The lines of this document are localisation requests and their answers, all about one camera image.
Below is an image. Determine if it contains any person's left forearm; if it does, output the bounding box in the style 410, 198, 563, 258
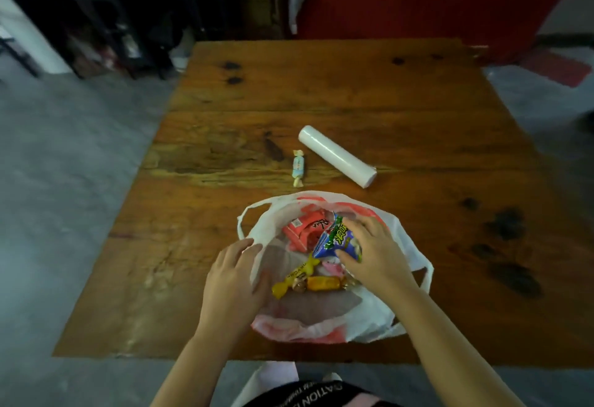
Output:
150, 325, 243, 407

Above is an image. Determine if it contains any black printed shirt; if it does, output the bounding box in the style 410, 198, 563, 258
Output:
245, 380, 388, 407

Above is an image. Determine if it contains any white and blue wrapped candy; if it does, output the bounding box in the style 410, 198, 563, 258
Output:
291, 149, 305, 188

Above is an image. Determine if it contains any white plastic bag roll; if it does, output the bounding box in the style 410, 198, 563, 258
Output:
297, 125, 378, 189

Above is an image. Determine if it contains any person's right forearm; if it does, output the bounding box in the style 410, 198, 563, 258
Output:
394, 281, 526, 407

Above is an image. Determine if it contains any orange wrapped candy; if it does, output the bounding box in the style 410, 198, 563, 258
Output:
306, 275, 350, 293

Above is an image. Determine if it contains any black storage shelf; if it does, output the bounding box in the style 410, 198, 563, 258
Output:
9, 0, 242, 82

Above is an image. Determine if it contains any person's right hand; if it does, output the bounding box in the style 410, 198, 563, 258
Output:
336, 216, 419, 301

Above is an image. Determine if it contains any white board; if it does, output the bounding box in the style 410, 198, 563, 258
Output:
0, 0, 73, 76

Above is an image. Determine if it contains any yellow wrapped candy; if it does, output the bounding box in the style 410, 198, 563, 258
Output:
271, 254, 321, 300

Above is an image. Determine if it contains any person's left hand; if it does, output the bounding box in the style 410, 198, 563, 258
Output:
200, 238, 273, 341

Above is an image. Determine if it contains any pink wrapped candy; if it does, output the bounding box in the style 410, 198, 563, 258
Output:
322, 257, 347, 278

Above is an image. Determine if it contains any white and red plastic bag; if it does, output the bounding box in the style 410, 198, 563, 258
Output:
237, 191, 435, 345

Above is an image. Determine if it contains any red floor mat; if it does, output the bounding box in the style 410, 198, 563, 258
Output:
519, 49, 593, 88

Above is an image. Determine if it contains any red snack packet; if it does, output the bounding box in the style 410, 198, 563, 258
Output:
282, 210, 331, 253

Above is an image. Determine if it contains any blue snack packet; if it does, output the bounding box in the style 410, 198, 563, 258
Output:
312, 213, 364, 263

